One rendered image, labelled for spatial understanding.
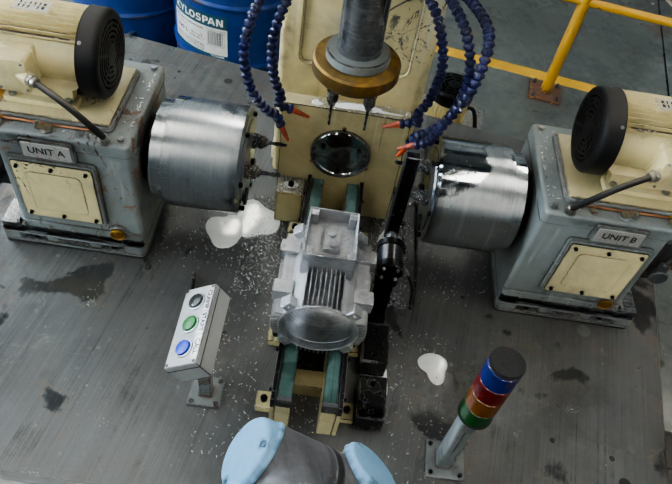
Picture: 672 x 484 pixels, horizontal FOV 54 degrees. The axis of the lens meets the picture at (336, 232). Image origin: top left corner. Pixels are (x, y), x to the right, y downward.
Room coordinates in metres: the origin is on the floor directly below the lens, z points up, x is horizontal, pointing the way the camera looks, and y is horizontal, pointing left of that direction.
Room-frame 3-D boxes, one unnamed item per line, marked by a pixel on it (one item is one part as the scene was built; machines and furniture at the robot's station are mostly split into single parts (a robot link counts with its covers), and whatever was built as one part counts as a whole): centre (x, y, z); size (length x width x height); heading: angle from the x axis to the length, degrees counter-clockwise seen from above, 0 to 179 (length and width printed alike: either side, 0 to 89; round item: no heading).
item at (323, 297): (0.78, 0.00, 1.01); 0.20 x 0.19 x 0.19; 3
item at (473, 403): (0.56, -0.31, 1.10); 0.06 x 0.06 x 0.04
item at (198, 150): (1.07, 0.37, 1.04); 0.37 x 0.25 x 0.25; 93
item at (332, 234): (0.82, 0.01, 1.11); 0.12 x 0.11 x 0.07; 3
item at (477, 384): (0.56, -0.31, 1.14); 0.06 x 0.06 x 0.04
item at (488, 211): (1.10, -0.31, 1.04); 0.41 x 0.25 x 0.25; 93
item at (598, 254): (1.11, -0.58, 0.99); 0.35 x 0.31 x 0.37; 93
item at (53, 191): (1.05, 0.61, 0.99); 0.35 x 0.31 x 0.37; 93
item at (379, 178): (1.24, 0.03, 0.97); 0.30 x 0.11 x 0.34; 93
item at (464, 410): (0.56, -0.31, 1.05); 0.06 x 0.06 x 0.04
